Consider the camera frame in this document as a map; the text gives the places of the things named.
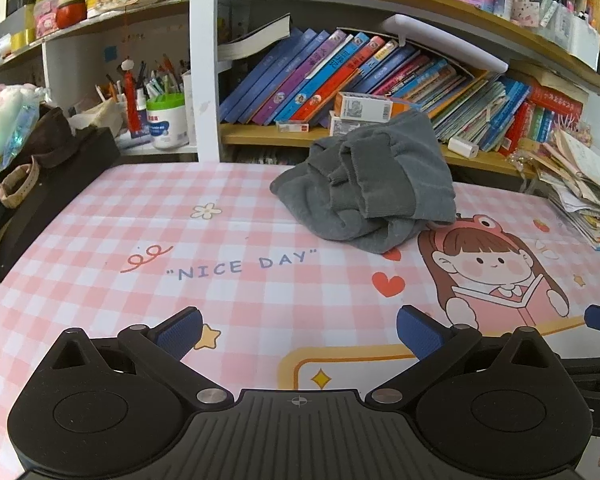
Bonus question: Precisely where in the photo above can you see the white charger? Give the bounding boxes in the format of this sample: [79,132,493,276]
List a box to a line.
[447,136,480,157]

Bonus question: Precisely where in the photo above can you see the pink checkered cartoon desk mat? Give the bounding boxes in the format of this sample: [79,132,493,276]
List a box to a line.
[0,161,600,480]

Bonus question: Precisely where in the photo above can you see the red tassel charm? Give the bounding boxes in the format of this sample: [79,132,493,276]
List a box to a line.
[121,57,143,133]

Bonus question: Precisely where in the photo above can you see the bunch of pens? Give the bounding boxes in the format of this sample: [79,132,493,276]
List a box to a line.
[95,55,193,106]

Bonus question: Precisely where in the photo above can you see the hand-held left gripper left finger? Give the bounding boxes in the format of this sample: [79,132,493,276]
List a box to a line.
[41,307,236,411]

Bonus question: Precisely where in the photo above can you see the row of red books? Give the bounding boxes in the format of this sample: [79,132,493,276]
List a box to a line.
[500,77,586,156]

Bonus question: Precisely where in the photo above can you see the crumpled white tissue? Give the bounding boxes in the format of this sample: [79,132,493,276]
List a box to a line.
[69,97,131,138]

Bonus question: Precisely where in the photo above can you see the pile of notebooks and papers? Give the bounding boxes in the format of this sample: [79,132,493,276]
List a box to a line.
[522,127,600,252]

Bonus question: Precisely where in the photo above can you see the white plush toy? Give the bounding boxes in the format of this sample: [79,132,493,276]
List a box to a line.
[0,84,41,171]

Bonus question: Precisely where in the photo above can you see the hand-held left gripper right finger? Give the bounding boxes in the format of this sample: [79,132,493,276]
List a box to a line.
[365,304,563,408]

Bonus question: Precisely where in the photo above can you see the wooden and white bookshelf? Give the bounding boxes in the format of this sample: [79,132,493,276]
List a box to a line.
[0,0,600,181]

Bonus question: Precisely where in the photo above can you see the white tub with green lid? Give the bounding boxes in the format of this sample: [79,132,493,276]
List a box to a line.
[146,92,190,151]

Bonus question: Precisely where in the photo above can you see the white storage box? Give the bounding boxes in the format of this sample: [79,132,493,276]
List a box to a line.
[550,5,600,58]

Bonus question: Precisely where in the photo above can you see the grey pants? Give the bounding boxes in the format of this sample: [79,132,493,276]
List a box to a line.
[270,110,457,255]

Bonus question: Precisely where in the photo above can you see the row of leaning colourful books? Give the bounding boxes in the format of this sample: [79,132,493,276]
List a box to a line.
[219,27,531,153]

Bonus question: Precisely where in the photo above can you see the thick white-paged book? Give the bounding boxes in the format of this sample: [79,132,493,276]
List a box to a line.
[219,14,292,61]

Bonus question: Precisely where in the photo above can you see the beige wristband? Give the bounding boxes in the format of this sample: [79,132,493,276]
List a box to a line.
[0,162,40,209]

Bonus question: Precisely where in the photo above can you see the orange and white carton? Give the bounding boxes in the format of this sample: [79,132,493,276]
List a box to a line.
[334,91,421,123]
[328,110,396,137]

